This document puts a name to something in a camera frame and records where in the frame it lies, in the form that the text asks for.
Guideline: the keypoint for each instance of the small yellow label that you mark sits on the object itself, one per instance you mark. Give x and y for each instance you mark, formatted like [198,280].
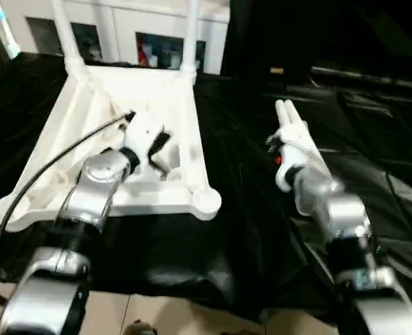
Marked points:
[276,70]

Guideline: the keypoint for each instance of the white cabinet with glass doors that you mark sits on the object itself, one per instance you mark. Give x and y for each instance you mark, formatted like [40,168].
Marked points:
[122,21]

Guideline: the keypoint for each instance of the black mat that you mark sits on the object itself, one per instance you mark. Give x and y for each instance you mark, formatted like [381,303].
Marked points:
[261,230]

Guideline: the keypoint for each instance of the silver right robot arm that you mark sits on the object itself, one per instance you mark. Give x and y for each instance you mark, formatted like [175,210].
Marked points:
[338,216]

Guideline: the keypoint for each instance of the white plastic table top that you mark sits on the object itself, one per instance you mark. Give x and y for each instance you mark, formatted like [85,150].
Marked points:
[59,139]

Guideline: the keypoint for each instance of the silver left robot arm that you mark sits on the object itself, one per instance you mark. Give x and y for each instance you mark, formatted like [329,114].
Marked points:
[94,188]

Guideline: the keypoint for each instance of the white plastic table leg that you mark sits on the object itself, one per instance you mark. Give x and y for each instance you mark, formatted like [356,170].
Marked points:
[190,35]
[295,117]
[65,35]
[282,115]

